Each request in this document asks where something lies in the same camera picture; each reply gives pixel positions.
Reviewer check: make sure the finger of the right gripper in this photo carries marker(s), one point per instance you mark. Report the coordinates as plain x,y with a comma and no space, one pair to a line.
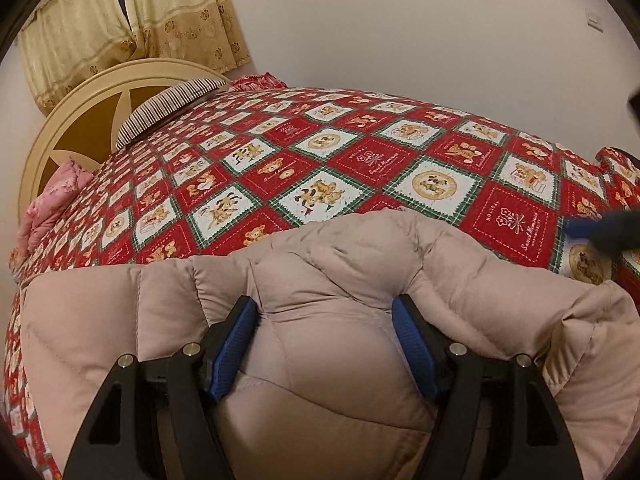
616,232

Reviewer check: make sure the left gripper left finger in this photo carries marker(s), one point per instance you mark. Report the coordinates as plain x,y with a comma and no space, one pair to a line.
154,419

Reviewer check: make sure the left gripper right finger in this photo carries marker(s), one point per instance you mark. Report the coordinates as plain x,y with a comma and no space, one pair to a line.
496,419

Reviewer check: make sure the beige quilted down jacket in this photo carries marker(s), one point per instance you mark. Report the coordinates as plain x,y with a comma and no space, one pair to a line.
324,391

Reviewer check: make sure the pink folded blanket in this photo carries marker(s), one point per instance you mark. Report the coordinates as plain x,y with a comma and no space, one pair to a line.
44,211

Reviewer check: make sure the red teddy bear quilt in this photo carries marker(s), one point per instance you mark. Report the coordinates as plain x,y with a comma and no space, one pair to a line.
239,165

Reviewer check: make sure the cream round wooden headboard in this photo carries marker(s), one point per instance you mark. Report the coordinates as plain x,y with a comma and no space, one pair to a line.
84,125

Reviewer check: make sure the striped pillow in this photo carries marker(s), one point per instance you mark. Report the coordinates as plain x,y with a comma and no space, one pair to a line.
163,105

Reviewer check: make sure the yellow floral curtain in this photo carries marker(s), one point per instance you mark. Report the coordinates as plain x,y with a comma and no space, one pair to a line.
65,42

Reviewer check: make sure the white wall switch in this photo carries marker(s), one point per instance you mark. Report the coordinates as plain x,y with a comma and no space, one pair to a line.
594,21

